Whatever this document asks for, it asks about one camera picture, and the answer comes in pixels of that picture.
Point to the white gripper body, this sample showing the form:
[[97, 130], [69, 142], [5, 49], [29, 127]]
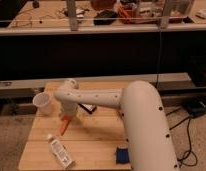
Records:
[[68, 108]]

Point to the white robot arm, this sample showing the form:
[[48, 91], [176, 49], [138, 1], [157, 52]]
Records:
[[150, 145]]

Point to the black rectangular box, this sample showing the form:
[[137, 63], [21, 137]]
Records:
[[89, 108]]

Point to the clear plastic bottle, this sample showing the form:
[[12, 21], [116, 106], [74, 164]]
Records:
[[60, 152]]

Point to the blue small object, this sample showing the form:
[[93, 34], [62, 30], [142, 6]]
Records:
[[122, 156]]

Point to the background wooden workbench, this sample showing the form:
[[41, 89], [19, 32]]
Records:
[[45, 17]]

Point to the black object on workbench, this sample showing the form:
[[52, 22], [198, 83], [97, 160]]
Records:
[[105, 17]]

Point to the black power adapter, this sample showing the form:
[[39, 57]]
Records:
[[195, 108]]

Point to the left metal post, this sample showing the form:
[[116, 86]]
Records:
[[71, 7]]

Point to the metal post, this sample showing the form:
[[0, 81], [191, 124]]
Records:
[[71, 7], [166, 12]]

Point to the right metal post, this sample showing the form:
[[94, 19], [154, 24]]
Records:
[[166, 12]]

